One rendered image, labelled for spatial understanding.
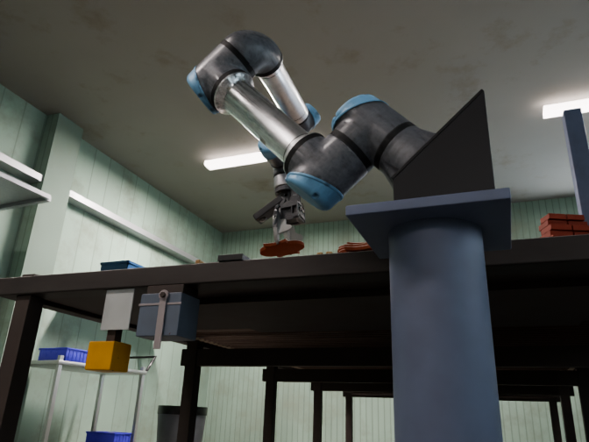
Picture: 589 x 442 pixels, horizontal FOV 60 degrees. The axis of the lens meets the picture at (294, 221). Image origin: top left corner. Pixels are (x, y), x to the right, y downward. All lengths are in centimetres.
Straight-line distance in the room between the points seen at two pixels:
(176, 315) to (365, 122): 74
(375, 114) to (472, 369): 52
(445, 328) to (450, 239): 15
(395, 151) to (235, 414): 614
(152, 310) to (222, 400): 560
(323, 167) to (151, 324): 71
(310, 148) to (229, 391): 610
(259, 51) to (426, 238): 66
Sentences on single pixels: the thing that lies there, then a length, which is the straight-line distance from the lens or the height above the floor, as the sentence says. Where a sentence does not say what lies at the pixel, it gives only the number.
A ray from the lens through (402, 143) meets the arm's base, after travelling 102.
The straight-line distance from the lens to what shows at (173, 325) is 145.
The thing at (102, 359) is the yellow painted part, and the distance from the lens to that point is 157.
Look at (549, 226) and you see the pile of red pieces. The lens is 221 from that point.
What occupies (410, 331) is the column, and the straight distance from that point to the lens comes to 89.
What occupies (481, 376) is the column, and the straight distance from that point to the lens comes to 89.
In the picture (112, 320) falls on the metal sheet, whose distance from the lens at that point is 161.
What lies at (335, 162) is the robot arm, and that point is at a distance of 104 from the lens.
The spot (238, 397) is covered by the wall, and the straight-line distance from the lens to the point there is 695.
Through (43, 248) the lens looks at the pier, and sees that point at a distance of 482.
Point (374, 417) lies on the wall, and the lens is 633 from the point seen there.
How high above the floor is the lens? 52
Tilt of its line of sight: 21 degrees up
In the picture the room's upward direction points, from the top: 2 degrees clockwise
